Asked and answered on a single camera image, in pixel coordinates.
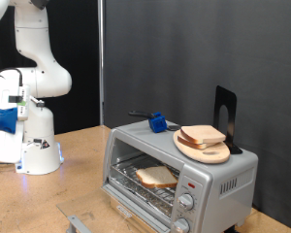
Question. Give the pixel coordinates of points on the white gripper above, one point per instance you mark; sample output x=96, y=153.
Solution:
x=6, y=147

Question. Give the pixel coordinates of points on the black spatula with blue block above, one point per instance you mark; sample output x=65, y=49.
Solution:
x=157, y=124

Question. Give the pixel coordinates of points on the white bread slice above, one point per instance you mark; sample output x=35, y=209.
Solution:
x=189, y=143
x=156, y=176
x=202, y=132

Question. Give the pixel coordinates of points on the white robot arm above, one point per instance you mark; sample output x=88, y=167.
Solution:
x=38, y=81

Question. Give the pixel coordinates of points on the foil-lined oven tray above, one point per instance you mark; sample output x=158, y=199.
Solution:
x=142, y=199

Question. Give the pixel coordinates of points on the red oven indicator light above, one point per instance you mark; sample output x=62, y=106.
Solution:
x=191, y=185

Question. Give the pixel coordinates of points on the silver oven knob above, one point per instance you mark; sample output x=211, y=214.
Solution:
x=186, y=201
x=181, y=226

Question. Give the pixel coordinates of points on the silver toaster oven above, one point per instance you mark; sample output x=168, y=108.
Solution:
x=223, y=174

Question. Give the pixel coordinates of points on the metal pole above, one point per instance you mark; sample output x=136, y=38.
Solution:
x=101, y=48

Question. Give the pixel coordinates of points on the round wooden board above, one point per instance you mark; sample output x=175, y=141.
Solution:
x=213, y=155

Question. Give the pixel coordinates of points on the black metal bookend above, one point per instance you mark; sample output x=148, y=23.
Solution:
x=231, y=106

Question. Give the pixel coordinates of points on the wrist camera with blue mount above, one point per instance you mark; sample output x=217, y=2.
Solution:
x=8, y=121

